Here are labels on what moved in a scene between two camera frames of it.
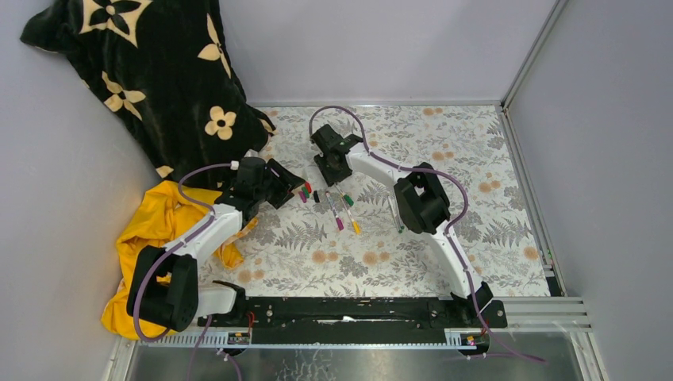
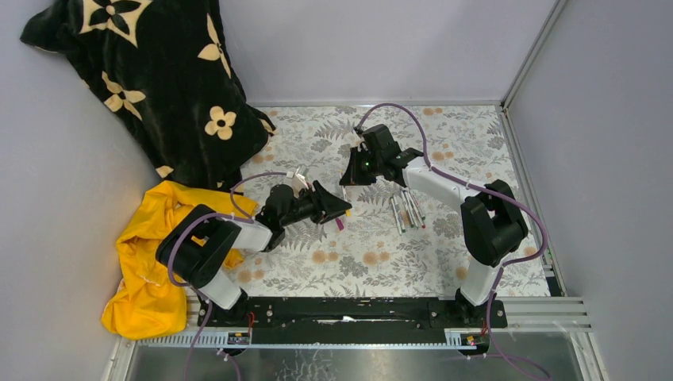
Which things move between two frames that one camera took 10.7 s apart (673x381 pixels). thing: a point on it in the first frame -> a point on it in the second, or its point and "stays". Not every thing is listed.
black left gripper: [286, 178] -> [331, 205]
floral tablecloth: [340, 237] stays
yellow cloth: [165, 210] stays
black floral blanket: [161, 70] stays
